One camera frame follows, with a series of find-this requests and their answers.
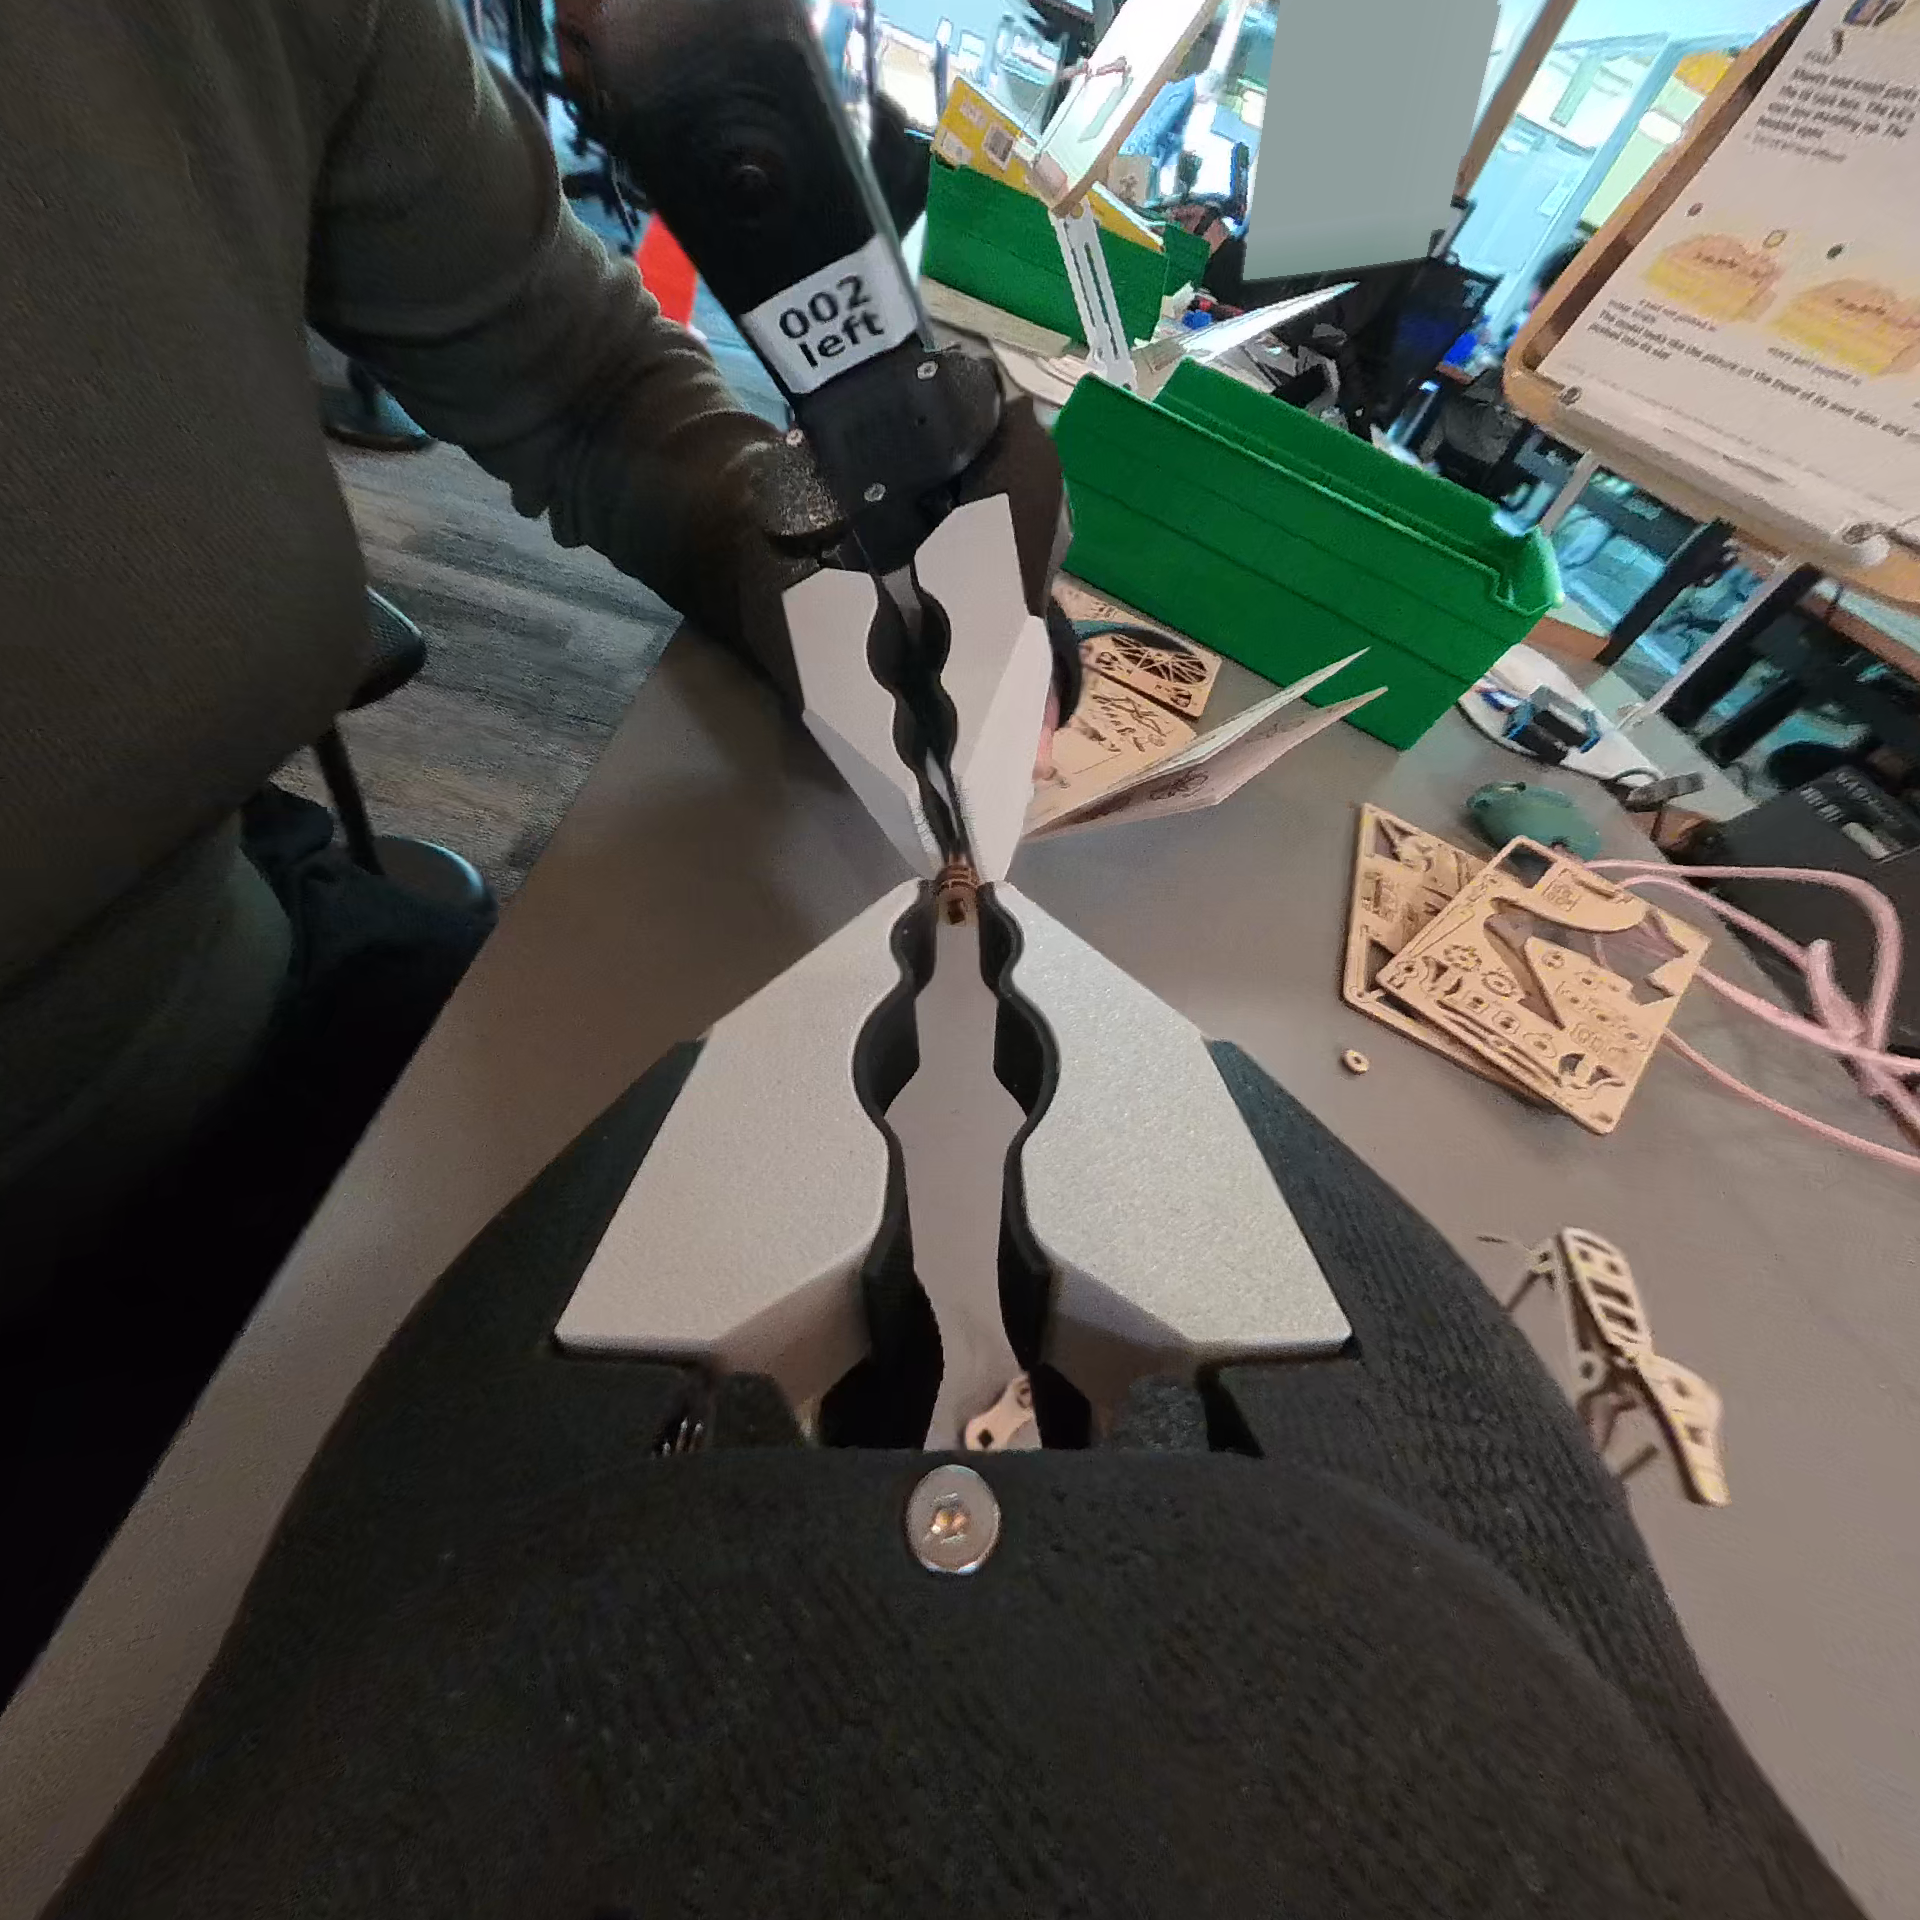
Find wooden display board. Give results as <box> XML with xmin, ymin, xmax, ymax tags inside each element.
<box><xmin>1035</xmin><ymin>0</ymin><xmax>1220</xmax><ymax>215</ymax></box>

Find pink cable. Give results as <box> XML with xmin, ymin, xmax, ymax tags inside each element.
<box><xmin>1582</xmin><ymin>859</ymin><xmax>1920</xmax><ymax>1172</ymax></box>

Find person's torso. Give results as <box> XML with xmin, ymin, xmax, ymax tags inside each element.
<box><xmin>0</xmin><ymin>0</ymin><xmax>572</xmax><ymax>1712</ymax></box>

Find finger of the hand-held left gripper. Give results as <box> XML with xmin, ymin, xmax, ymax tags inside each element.
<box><xmin>781</xmin><ymin>568</ymin><xmax>969</xmax><ymax>875</ymax></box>
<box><xmin>906</xmin><ymin>498</ymin><xmax>1056</xmax><ymax>886</ymax></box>

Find black office chair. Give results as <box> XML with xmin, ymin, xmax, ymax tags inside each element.
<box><xmin>247</xmin><ymin>585</ymin><xmax>501</xmax><ymax>970</ymax></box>

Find large green plastic bin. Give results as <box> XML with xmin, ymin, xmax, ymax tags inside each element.
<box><xmin>1049</xmin><ymin>356</ymin><xmax>1566</xmax><ymax>754</ymax></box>

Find wooden parts sheet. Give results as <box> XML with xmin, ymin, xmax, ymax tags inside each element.
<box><xmin>1341</xmin><ymin>803</ymin><xmax>1510</xmax><ymax>1052</ymax></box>
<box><xmin>1378</xmin><ymin>837</ymin><xmax>1714</xmax><ymax>1136</ymax></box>
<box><xmin>1049</xmin><ymin>585</ymin><xmax>1224</xmax><ymax>726</ymax></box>

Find teal computer mouse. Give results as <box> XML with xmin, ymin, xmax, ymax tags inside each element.
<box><xmin>1468</xmin><ymin>781</ymin><xmax>1602</xmax><ymax>862</ymax></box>

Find white folding stand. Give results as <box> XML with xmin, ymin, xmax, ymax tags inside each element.
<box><xmin>1048</xmin><ymin>195</ymin><xmax>1145</xmax><ymax>398</ymax></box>

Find instruction sheet on wooden board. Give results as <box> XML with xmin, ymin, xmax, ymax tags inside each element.
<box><xmin>1503</xmin><ymin>0</ymin><xmax>1920</xmax><ymax>569</ymax></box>

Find person's left hand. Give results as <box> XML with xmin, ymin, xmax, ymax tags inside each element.
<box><xmin>600</xmin><ymin>382</ymin><xmax>1085</xmax><ymax>790</ymax></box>

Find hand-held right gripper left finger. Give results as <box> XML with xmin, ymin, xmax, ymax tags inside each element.
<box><xmin>553</xmin><ymin>883</ymin><xmax>952</xmax><ymax>1454</ymax></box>

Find small green plastic bin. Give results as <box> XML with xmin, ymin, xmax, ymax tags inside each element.
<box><xmin>919</xmin><ymin>151</ymin><xmax>1209</xmax><ymax>344</ymax></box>

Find open instruction booklet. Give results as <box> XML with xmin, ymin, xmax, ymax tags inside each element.
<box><xmin>1028</xmin><ymin>649</ymin><xmax>1390</xmax><ymax>840</ymax></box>

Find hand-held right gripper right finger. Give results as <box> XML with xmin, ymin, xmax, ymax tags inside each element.
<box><xmin>975</xmin><ymin>883</ymin><xmax>1356</xmax><ymax>1454</ymax></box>

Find person's left forearm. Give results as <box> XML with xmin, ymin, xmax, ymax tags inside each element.
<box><xmin>301</xmin><ymin>0</ymin><xmax>753</xmax><ymax>519</ymax></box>

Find black electronics box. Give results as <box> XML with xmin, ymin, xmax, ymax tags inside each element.
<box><xmin>1717</xmin><ymin>766</ymin><xmax>1920</xmax><ymax>1052</ymax></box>

